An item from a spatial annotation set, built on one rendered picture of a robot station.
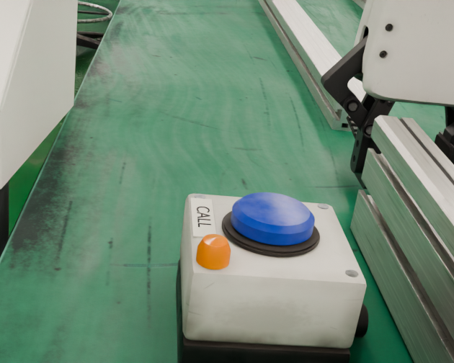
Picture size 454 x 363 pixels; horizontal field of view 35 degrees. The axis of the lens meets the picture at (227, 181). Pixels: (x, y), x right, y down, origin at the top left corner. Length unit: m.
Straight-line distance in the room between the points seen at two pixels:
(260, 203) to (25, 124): 0.24
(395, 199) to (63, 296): 0.19
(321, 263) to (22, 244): 0.19
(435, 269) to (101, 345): 0.17
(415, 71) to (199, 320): 0.25
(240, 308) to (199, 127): 0.34
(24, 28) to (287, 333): 0.28
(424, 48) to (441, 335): 0.21
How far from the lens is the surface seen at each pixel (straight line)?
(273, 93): 0.76
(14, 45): 0.50
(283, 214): 0.34
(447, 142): 0.56
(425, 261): 0.38
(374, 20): 0.50
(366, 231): 0.47
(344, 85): 0.51
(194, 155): 0.58
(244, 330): 0.33
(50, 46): 0.58
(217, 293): 0.32
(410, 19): 0.50
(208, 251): 0.31
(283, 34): 0.98
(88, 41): 3.63
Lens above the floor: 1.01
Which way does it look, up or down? 25 degrees down
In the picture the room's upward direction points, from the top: 8 degrees clockwise
